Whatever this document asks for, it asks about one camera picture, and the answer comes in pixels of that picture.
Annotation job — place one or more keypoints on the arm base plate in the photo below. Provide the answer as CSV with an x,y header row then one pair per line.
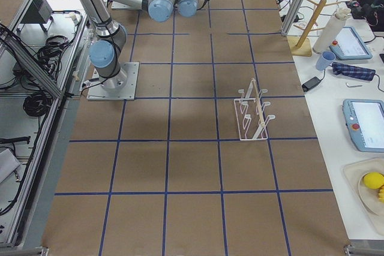
x,y
120,87

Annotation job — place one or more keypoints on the upper teach pendant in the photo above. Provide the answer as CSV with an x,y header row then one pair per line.
x,y
348,45

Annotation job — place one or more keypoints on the blue cup on desk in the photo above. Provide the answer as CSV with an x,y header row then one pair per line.
x,y
325,59

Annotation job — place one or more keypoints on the wooden mug tree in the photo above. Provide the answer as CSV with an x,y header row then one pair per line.
x,y
300,46

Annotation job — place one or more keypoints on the white wire cup rack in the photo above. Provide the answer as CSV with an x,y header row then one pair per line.
x,y
250,113

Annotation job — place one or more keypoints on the black power adapter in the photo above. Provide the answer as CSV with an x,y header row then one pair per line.
x,y
310,84

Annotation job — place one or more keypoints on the teach pendant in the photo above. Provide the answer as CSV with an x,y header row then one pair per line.
x,y
348,45
364,122

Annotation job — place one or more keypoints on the lower teach pendant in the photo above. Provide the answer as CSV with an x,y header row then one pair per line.
x,y
364,122

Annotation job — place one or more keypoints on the yellow lemon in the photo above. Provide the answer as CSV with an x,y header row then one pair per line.
x,y
373,180

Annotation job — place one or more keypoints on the beige tray on desk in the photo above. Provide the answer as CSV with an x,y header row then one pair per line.
x,y
371,198

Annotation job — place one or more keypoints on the plaid blue cloth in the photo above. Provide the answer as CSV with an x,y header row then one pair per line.
x,y
351,71

